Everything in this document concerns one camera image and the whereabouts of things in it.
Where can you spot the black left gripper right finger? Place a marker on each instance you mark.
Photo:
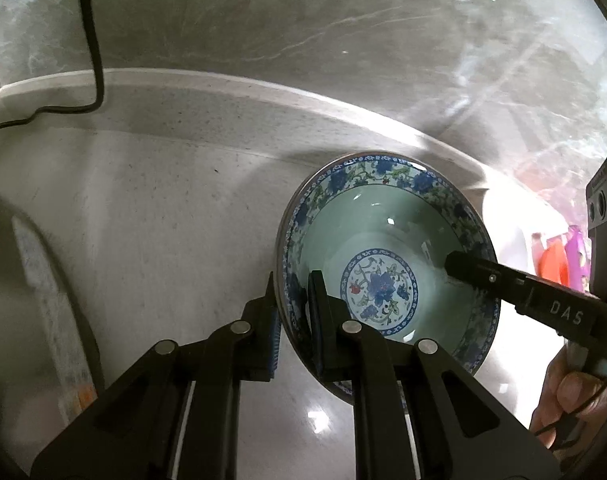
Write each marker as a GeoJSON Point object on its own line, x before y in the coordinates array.
{"type": "Point", "coordinates": [418, 414]}

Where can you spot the purple plastic colander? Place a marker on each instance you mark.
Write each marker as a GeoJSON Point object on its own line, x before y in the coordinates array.
{"type": "Point", "coordinates": [578, 259]}

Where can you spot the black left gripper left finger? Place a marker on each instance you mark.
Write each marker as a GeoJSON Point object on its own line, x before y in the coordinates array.
{"type": "Point", "coordinates": [174, 413]}

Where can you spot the orange plastic bowl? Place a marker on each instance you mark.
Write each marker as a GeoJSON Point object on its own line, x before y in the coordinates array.
{"type": "Point", "coordinates": [553, 264]}

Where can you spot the right hand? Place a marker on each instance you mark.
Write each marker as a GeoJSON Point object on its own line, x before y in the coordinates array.
{"type": "Point", "coordinates": [562, 392]}

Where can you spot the green blue patterned bowl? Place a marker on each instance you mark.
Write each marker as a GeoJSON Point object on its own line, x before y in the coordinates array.
{"type": "Point", "coordinates": [379, 226]}

